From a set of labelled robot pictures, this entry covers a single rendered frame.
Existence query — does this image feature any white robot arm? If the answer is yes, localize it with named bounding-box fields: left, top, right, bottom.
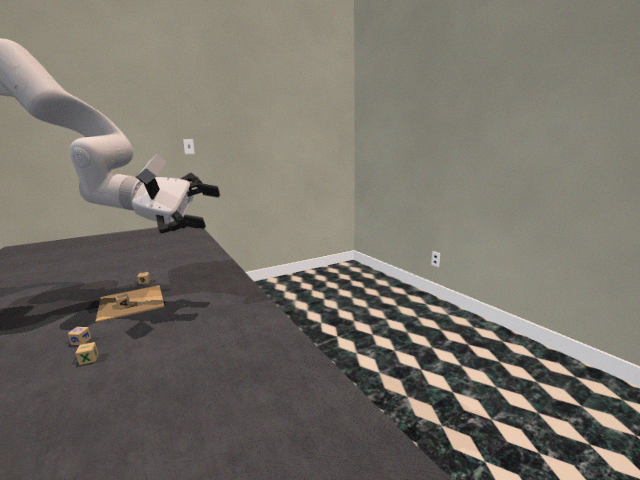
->
left=0, top=39, right=167, bottom=211

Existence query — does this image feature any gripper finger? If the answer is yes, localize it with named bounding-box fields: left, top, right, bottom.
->
left=156, top=210, right=206, bottom=233
left=181, top=173, right=220, bottom=197

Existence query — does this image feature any orange flat mat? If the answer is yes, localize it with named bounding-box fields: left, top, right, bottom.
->
left=96, top=285, right=164, bottom=323

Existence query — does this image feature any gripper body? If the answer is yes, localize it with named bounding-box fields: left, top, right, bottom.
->
left=131, top=177, right=194, bottom=224

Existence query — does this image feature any tan block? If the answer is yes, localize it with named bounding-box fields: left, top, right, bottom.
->
left=68, top=327, right=91, bottom=345
left=137, top=272, right=150, bottom=285
left=76, top=342, right=98, bottom=365
left=115, top=293, right=130, bottom=309

